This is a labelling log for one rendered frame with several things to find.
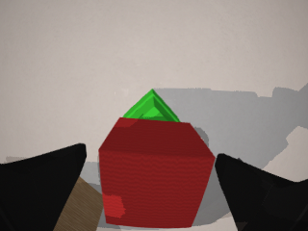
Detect red block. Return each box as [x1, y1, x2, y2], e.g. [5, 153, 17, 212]
[99, 118, 216, 228]

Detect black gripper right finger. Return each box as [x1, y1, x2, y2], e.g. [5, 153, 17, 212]
[215, 153, 308, 231]

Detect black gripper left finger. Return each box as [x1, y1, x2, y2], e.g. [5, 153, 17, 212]
[0, 143, 88, 231]

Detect green block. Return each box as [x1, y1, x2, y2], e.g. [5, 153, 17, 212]
[131, 96, 176, 122]
[123, 89, 180, 122]

